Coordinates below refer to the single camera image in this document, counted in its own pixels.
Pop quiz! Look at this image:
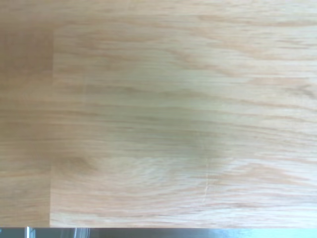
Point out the stainless steel dishwasher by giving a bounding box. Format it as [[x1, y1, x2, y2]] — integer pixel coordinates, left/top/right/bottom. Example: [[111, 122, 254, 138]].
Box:
[[0, 226, 317, 238]]

